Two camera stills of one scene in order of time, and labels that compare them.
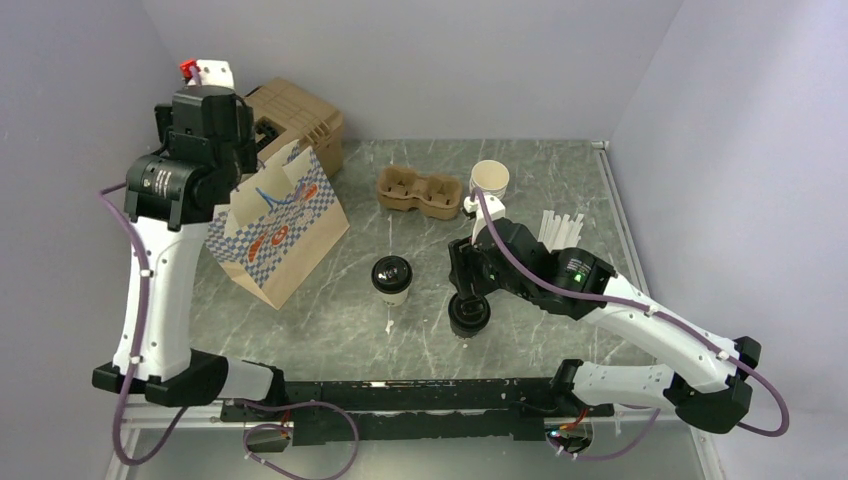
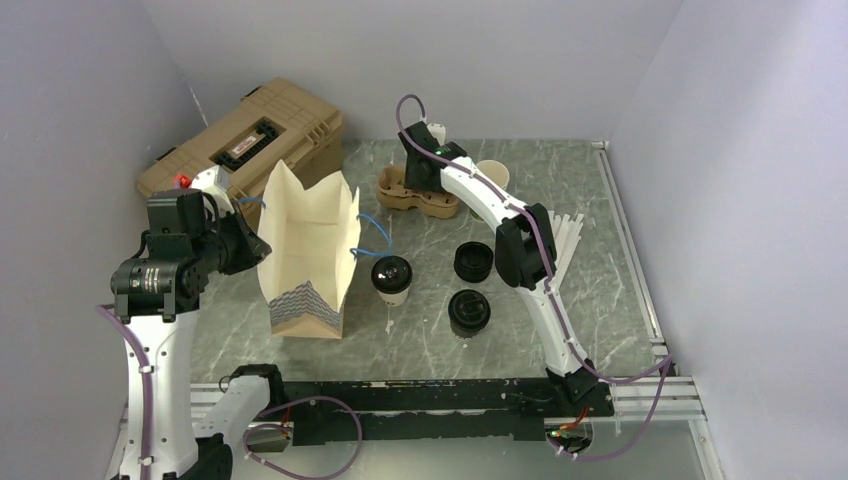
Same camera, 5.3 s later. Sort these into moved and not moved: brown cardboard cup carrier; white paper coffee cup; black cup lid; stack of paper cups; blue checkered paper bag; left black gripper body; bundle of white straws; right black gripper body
Moved: left black gripper body; blue checkered paper bag; right black gripper body
Not moved: white paper coffee cup; brown cardboard cup carrier; black cup lid; stack of paper cups; bundle of white straws
